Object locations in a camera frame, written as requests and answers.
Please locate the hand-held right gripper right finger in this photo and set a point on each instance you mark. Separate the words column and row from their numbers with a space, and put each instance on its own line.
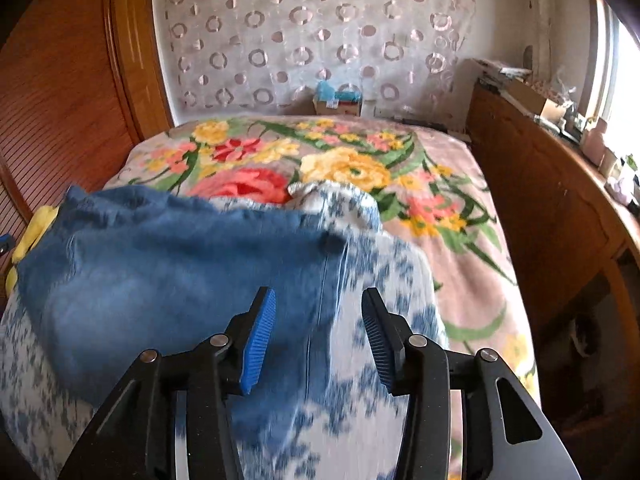
column 375, row 345

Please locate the window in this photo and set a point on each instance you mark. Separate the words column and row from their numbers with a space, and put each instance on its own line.
column 617, row 60

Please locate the yellow cloth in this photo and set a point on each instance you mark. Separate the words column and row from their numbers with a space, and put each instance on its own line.
column 37, row 225

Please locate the light blue packet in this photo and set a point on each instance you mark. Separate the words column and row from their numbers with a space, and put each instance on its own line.
column 325, row 91

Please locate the open cardboard box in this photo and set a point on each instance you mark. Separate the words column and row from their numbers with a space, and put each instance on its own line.
column 532, row 97

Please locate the small cardboard box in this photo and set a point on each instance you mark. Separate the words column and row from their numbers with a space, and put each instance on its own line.
column 337, row 107

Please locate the pink container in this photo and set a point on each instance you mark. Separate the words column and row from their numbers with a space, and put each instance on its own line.
column 595, row 142

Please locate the blue denim pants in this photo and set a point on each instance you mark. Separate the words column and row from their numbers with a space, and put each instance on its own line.
column 150, row 270

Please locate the colourful floral blanket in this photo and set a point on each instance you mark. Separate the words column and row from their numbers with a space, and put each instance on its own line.
column 450, row 220

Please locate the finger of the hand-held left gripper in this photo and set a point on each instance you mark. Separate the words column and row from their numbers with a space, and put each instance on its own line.
column 5, row 245

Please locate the wooden headboard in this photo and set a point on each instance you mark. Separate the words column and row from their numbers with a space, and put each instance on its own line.
column 60, row 110

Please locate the sheer curtain with circles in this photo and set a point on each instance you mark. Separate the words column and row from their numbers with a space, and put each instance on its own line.
column 300, row 25

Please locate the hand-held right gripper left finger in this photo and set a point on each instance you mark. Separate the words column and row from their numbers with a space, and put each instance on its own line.
column 257, row 345

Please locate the white blue floral bed sheet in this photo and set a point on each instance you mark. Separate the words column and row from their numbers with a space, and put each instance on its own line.
column 390, row 270

